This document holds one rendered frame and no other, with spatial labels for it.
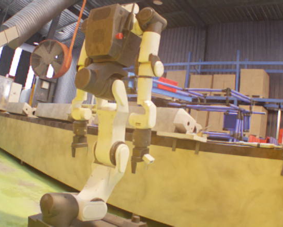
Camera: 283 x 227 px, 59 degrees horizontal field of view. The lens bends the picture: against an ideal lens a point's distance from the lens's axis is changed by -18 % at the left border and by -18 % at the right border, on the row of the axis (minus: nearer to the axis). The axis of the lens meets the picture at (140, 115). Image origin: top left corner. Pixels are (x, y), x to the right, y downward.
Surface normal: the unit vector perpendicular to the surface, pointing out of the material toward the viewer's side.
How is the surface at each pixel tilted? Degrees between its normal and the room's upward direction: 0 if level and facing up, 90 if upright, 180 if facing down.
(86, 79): 90
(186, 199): 90
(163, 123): 80
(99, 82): 113
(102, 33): 105
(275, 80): 90
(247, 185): 90
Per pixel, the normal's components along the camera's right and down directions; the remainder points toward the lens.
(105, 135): -0.56, -0.01
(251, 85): -0.67, -0.19
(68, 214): 0.82, 0.08
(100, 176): -0.38, -0.65
